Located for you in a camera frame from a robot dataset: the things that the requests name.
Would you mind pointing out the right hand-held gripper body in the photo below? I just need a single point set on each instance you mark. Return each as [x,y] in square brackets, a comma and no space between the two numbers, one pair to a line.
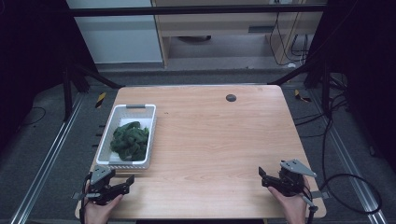
[291,180]

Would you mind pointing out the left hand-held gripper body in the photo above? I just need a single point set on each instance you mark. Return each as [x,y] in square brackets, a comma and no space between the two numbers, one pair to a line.
[100,186]

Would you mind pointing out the white plastic basket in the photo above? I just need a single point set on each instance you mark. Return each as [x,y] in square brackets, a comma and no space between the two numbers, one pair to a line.
[109,154]

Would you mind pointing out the dark green leafy vegetable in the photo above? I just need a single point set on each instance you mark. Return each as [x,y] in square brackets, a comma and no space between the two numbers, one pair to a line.
[129,141]

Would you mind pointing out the person's left hand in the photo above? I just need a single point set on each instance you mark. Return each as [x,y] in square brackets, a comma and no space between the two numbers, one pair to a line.
[99,213]

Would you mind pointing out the person's right hand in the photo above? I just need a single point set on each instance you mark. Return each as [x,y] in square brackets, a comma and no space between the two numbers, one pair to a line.
[292,207]

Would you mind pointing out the grey round table grommet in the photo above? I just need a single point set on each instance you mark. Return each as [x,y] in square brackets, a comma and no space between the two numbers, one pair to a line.
[231,98]

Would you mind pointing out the yellow black striped tape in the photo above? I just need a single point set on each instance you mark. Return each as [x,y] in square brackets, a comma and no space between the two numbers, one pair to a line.
[100,100]
[301,97]

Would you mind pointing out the black metal stand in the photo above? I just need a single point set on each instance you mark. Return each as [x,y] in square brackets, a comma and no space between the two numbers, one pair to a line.
[67,93]
[325,90]

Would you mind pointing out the white cabinet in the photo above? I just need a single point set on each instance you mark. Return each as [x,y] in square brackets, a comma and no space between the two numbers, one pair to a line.
[118,40]

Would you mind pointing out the dark curtain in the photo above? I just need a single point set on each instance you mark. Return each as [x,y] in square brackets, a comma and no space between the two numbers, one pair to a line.
[367,62]
[31,56]

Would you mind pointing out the light wooden desk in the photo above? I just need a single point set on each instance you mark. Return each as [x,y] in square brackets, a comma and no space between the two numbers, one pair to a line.
[218,23]

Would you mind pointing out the aluminium floor rail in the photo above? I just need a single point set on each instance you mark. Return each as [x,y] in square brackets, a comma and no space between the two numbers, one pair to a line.
[348,161]
[46,161]

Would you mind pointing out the black horizontal frame bar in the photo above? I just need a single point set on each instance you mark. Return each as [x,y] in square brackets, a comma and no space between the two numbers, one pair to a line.
[186,10]

